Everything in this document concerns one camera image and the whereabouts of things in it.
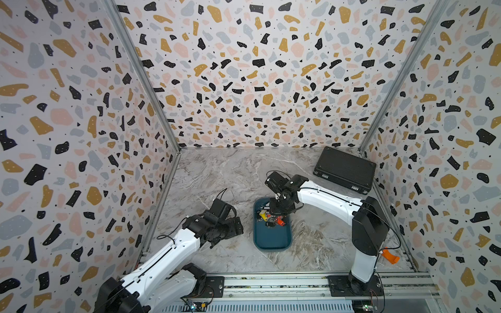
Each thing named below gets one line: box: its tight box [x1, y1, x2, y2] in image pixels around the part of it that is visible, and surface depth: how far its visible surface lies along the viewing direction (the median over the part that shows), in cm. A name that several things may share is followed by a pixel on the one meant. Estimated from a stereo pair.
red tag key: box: [275, 215, 286, 227], surface depth 92 cm
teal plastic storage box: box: [253, 196, 293, 253], surface depth 91 cm
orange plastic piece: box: [381, 246, 401, 265], surface depth 83 cm
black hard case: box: [313, 146, 377, 195], surface depth 109 cm
